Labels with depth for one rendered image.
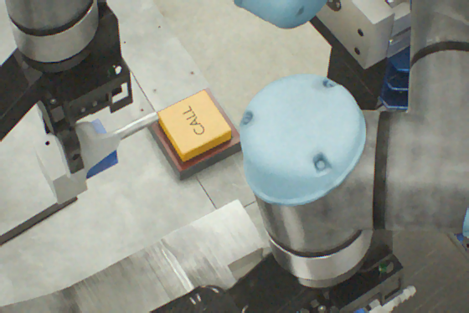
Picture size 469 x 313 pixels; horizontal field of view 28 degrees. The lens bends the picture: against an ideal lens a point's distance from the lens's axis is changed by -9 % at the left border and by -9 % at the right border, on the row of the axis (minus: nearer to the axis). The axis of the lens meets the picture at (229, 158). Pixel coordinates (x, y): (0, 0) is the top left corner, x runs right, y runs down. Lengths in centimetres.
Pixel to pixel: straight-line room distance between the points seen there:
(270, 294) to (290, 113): 20
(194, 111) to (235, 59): 105
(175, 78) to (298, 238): 57
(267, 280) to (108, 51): 24
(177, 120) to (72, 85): 29
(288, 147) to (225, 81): 156
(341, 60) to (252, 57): 98
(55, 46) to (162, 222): 38
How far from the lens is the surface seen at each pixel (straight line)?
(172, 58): 120
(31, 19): 74
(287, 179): 58
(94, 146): 92
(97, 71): 86
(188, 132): 111
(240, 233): 100
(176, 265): 98
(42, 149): 98
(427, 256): 176
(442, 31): 65
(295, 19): 69
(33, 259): 110
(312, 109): 59
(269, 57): 217
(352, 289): 77
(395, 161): 59
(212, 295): 97
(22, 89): 83
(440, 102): 62
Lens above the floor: 180
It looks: 62 degrees down
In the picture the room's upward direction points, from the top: 2 degrees clockwise
